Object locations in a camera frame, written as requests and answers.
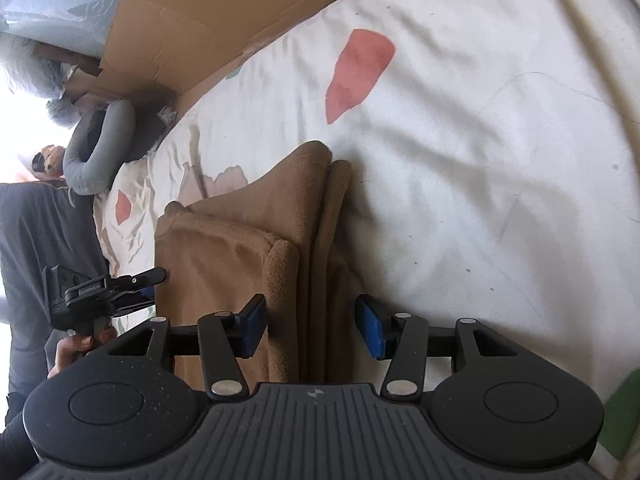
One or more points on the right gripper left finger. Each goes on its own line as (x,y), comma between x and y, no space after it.
(223,339)

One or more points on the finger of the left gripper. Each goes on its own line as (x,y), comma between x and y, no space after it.
(146,279)
(131,303)

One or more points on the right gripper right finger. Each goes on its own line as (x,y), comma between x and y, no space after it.
(400,338)

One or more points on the brown t-shirt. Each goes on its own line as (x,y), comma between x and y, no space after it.
(275,237)

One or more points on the person left hand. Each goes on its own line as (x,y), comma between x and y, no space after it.
(72,348)

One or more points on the grey neck pillow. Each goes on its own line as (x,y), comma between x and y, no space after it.
(98,147)

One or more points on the teddy bear toy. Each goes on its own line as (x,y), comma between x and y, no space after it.
(48,162)

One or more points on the white pillow in plastic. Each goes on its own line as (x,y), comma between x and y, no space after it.
(25,73)

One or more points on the cream bear print blanket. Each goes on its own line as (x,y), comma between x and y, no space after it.
(495,151)

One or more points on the brown cardboard sheet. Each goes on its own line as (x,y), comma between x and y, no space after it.
(157,50)

